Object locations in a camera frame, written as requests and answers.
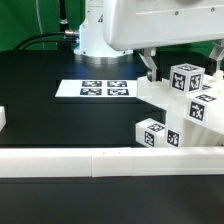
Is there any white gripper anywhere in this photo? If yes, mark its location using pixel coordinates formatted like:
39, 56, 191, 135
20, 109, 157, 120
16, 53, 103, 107
103, 0, 224, 82

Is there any white left fence piece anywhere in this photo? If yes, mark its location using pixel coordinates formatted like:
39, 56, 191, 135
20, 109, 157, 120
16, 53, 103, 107
0, 106, 6, 132

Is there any white chair seat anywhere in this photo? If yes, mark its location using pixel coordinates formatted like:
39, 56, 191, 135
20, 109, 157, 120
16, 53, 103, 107
170, 113, 224, 147

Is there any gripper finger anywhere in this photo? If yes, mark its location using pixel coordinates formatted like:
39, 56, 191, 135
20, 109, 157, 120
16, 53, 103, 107
206, 39, 224, 75

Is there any black cable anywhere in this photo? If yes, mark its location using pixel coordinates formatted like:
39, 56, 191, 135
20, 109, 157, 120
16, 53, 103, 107
13, 29, 81, 51

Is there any black pole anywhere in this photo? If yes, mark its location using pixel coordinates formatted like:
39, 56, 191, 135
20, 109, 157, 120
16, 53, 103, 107
58, 0, 68, 32

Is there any white base tag plate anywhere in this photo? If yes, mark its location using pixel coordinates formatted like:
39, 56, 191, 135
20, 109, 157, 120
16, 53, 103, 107
55, 80, 137, 98

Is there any white chair back frame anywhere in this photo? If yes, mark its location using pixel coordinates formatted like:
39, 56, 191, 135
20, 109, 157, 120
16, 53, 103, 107
137, 76, 224, 135

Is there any white front fence bar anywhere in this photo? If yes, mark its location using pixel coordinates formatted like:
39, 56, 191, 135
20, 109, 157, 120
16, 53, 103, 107
0, 147, 224, 178

